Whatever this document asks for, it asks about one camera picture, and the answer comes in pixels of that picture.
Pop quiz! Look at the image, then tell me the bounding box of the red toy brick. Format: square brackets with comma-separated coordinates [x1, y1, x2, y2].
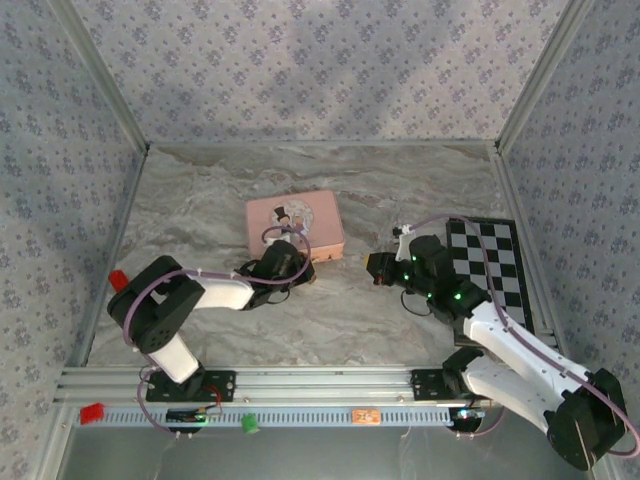
[79, 402, 107, 426]

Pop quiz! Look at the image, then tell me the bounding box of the grey metal sheet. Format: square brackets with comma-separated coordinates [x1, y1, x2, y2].
[64, 427, 566, 480]

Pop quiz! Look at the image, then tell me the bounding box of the long aluminium base rail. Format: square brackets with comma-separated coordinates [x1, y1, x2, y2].
[53, 366, 506, 405]

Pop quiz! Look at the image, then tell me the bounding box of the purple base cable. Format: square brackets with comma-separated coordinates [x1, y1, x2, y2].
[136, 367, 196, 441]
[457, 399, 506, 441]

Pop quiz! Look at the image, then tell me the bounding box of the red plastic stick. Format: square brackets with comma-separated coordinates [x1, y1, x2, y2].
[108, 269, 132, 295]

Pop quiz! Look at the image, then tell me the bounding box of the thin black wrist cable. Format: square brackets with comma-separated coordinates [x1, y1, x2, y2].
[259, 287, 292, 309]
[398, 288, 431, 319]

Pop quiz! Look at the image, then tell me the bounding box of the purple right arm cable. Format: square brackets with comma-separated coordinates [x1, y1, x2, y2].
[407, 214, 640, 459]

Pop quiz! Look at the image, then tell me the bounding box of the aluminium frame front post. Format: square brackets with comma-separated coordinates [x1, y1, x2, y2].
[37, 403, 76, 480]

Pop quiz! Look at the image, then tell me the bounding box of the aluminium frame side rail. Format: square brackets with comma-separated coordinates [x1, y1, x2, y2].
[54, 144, 151, 374]
[489, 142, 571, 364]

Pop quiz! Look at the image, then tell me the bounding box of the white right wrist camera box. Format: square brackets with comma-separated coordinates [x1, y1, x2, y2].
[392, 224, 416, 262]

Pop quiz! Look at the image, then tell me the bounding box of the aluminium frame corner post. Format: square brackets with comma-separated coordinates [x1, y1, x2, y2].
[47, 0, 151, 151]
[493, 0, 597, 154]

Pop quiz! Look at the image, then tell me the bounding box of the pink cartoon wedding gift box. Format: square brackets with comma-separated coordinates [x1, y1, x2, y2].
[244, 188, 347, 265]

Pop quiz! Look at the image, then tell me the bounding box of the black and white chessboard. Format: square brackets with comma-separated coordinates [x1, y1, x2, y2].
[444, 215, 541, 351]

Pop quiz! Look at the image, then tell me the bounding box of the small controller circuit board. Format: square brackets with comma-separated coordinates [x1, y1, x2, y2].
[448, 407, 487, 427]
[166, 407, 225, 425]

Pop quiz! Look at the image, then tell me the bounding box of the grey slotted cable duct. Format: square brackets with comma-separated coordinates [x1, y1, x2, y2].
[74, 405, 454, 429]

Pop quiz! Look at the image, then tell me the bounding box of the aluminium frame back rail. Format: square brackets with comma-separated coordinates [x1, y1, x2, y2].
[147, 140, 501, 150]

